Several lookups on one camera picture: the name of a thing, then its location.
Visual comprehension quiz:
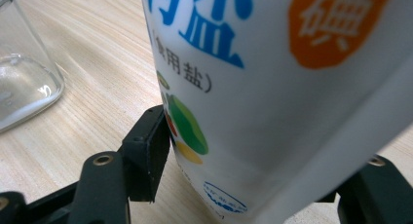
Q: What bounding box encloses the clear jar with white lid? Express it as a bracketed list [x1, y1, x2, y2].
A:
[0, 0, 65, 134]

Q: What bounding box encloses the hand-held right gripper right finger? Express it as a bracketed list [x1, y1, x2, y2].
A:
[315, 189, 340, 205]

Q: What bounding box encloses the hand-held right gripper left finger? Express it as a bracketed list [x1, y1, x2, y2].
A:
[118, 104, 171, 205]

